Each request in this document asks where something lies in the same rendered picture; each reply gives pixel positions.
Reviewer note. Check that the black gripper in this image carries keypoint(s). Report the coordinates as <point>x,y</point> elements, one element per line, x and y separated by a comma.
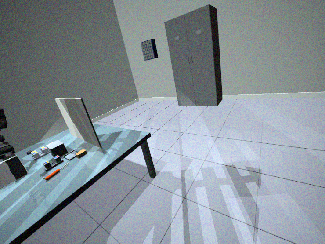
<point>1,127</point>

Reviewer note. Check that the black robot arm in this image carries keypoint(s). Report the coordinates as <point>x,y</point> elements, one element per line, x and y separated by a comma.
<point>6,150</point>

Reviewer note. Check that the tan rectangular block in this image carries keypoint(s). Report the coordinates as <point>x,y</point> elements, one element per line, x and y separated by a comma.
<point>81,153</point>

